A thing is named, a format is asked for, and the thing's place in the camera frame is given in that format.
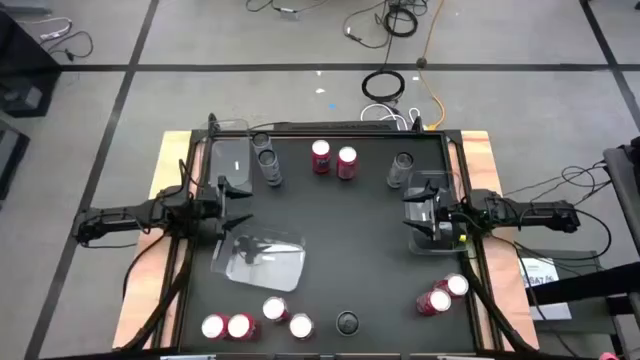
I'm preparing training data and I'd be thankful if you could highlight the black braided cable sleeve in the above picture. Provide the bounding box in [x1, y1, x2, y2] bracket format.
[119, 232, 196, 351]
[462, 254, 536, 354]

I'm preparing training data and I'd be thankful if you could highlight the light wooden table board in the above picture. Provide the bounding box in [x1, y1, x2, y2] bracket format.
[112, 129, 541, 351]

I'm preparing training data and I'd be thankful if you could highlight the grey chair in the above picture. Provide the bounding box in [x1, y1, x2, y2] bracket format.
[602, 135, 640, 261]

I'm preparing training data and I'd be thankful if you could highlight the white paper label sheet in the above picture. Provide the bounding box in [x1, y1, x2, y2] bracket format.
[518, 256, 574, 321]

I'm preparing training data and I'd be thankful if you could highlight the black coiled cable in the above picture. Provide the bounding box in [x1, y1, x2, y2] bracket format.
[361, 68, 406, 105]
[382, 5, 419, 39]

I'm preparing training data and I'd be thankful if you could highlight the orange cable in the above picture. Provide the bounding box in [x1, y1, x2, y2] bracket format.
[418, 0, 447, 132]

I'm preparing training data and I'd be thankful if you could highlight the black metal beam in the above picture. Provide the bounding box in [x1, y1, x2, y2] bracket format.
[524, 259, 640, 307]

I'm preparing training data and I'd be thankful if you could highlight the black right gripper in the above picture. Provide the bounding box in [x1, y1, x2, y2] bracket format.
[402, 180, 472, 249]

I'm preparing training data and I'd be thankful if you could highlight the red Fanta strawberry can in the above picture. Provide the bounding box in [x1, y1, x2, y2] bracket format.
[200, 313, 231, 342]
[310, 139, 332, 176]
[335, 145, 359, 181]
[227, 312, 261, 342]

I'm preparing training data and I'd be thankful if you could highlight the black cable bundle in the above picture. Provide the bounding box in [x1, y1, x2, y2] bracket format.
[502, 159, 614, 264]

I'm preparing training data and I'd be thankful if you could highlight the white Celsius slim can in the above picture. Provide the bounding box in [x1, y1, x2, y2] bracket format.
[251, 132, 274, 156]
[257, 148, 284, 188]
[386, 151, 415, 190]
[335, 310, 360, 336]

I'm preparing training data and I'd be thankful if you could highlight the clear plastic bin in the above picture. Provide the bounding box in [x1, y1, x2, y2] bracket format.
[207, 118, 255, 195]
[403, 169, 471, 256]
[209, 225, 307, 294]

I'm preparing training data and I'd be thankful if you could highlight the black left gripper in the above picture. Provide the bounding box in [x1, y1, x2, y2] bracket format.
[192, 175, 255, 242]

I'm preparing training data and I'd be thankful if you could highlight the dark grey equipment case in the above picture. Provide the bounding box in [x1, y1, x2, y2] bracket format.
[0, 119, 31, 201]

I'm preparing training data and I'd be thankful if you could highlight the black cabinet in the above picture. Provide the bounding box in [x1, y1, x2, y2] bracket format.
[0, 8, 62, 119]

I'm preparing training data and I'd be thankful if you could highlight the thin black cable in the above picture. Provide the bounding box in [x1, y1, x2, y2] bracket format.
[48, 29, 95, 62]

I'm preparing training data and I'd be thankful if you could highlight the red Coca-Cola can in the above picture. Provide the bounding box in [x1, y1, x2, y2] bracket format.
[288, 312, 316, 341]
[415, 288, 453, 317]
[262, 296, 291, 324]
[433, 272, 470, 300]

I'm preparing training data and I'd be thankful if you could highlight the black power strip bar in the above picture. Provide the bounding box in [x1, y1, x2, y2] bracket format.
[287, 119, 399, 132]

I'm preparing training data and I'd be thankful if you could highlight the white cable with connector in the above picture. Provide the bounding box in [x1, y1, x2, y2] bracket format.
[17, 16, 74, 41]

